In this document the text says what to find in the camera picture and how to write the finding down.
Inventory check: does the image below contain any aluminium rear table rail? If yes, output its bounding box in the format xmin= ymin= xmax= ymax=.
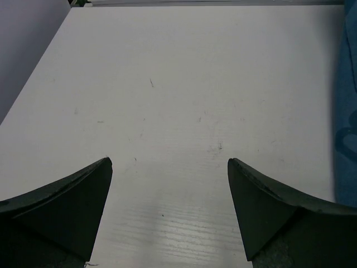
xmin=68 ymin=0 xmax=345 ymax=7

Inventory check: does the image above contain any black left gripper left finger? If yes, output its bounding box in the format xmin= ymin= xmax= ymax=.
xmin=1 ymin=157 xmax=113 ymax=267

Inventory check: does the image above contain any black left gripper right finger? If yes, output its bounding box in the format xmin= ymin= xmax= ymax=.
xmin=228 ymin=159 xmax=356 ymax=267

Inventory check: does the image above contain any blue printed pillowcase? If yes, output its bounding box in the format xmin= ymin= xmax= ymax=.
xmin=333 ymin=1 xmax=356 ymax=207

